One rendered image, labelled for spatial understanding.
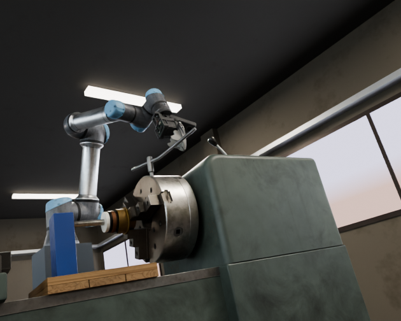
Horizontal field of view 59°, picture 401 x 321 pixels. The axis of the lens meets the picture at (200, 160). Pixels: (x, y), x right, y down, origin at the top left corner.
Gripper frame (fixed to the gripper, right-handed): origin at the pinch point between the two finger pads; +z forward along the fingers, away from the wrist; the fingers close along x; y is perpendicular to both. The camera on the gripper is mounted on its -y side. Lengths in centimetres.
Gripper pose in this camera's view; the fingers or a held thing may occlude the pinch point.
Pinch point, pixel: (184, 148)
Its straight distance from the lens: 135.2
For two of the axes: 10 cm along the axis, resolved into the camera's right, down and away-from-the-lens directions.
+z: 3.7, 6.9, -6.2
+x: 3.9, -7.2, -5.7
